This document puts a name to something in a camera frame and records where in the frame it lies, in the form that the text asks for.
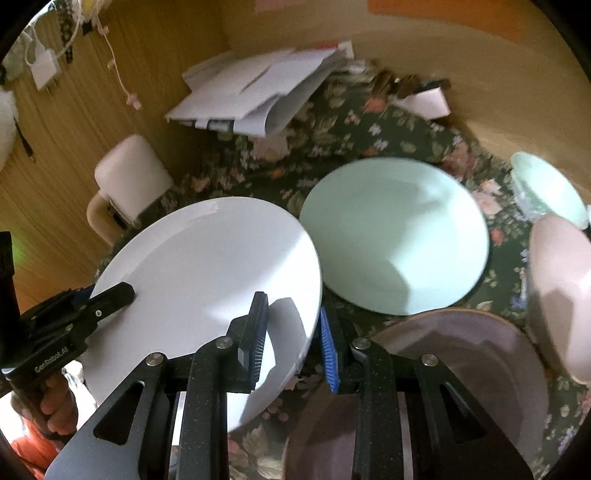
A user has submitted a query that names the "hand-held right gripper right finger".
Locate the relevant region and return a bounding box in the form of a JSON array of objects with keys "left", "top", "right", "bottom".
[{"left": 318, "top": 305, "right": 548, "bottom": 480}]

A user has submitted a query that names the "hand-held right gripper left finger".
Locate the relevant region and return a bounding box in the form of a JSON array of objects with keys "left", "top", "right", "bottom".
[{"left": 44, "top": 292, "right": 269, "bottom": 480}]

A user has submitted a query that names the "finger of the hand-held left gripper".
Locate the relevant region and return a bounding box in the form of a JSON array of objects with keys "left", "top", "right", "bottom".
[
  {"left": 60, "top": 282, "right": 136, "bottom": 332},
  {"left": 46, "top": 286, "right": 96, "bottom": 315}
]

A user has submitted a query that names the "white plate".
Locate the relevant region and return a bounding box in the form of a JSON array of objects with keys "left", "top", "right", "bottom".
[
  {"left": 82, "top": 198, "right": 323, "bottom": 432},
  {"left": 526, "top": 215, "right": 591, "bottom": 384}
]

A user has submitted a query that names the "mint green bowl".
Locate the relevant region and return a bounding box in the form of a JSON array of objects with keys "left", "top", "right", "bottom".
[{"left": 510, "top": 151, "right": 591, "bottom": 229}]

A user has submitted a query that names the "person's left forearm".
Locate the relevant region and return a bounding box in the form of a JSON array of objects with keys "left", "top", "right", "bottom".
[{"left": 8, "top": 420, "right": 70, "bottom": 477}]

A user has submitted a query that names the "person's left hand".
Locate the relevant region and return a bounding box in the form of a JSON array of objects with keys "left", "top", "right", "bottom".
[{"left": 11, "top": 370, "right": 79, "bottom": 443}]

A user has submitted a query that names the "mint green plate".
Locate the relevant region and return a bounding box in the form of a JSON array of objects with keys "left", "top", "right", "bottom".
[{"left": 299, "top": 157, "right": 490, "bottom": 317}]

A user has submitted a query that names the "pink plate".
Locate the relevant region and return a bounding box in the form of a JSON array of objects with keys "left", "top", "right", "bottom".
[{"left": 281, "top": 308, "right": 550, "bottom": 480}]

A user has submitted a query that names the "floral tablecloth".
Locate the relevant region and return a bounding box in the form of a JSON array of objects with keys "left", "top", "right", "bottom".
[{"left": 99, "top": 69, "right": 583, "bottom": 480}]

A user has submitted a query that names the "stack of white papers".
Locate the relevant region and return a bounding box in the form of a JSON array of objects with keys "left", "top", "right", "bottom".
[{"left": 165, "top": 41, "right": 356, "bottom": 138}]

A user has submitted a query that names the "folded white paper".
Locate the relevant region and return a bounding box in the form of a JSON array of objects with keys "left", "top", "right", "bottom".
[{"left": 406, "top": 88, "right": 452, "bottom": 120}]

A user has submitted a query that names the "bunch of keys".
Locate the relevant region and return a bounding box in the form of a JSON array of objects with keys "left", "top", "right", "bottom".
[{"left": 369, "top": 69, "right": 451, "bottom": 100}]

